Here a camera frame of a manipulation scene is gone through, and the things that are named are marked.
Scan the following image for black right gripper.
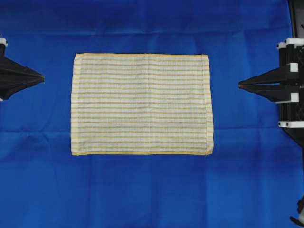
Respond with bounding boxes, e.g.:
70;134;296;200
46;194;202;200
238;38;304;128

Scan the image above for black white clamp object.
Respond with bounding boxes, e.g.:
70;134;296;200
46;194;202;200
290;196;304;227

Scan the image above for blue table cloth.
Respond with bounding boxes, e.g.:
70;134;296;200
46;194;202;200
0;0;304;228

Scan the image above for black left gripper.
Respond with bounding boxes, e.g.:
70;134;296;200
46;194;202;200
0;38;45;100

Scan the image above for yellow white striped towel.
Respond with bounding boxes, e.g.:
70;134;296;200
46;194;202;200
70;53;214;155

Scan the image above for aluminium frame rail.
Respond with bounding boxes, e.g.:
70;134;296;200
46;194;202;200
288;0;304;38

